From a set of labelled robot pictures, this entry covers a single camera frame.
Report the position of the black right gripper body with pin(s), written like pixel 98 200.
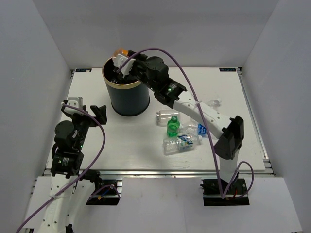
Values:
pixel 139 71

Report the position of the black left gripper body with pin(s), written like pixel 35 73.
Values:
pixel 82 122

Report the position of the orange plastic bottle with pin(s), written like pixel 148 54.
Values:
pixel 120 51

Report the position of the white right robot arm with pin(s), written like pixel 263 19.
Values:
pixel 228 131

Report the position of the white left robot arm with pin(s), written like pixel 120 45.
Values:
pixel 70 189

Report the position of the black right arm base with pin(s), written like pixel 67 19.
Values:
pixel 212 195

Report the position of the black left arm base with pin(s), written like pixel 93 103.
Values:
pixel 107 196

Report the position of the dark bin with gold rim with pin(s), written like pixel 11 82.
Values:
pixel 129 98

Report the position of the blue sticker left corner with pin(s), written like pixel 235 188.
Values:
pixel 83 70

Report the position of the blue sticker corner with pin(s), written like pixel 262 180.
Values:
pixel 83 70
pixel 227 69

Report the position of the clear jar with silver lid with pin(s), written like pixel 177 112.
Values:
pixel 163 116

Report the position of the green plastic bottle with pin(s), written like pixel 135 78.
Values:
pixel 173 126

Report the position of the clear bottle blue label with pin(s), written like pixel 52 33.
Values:
pixel 194 128

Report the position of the blue sticker right corner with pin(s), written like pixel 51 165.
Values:
pixel 227 69

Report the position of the clear bottle green white label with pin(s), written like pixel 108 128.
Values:
pixel 181 143

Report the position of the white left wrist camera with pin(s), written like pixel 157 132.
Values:
pixel 76 102

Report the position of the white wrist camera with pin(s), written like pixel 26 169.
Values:
pixel 123 64
pixel 76 102

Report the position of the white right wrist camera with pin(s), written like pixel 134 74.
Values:
pixel 123 64

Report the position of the aluminium rail front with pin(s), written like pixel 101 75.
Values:
pixel 268 172

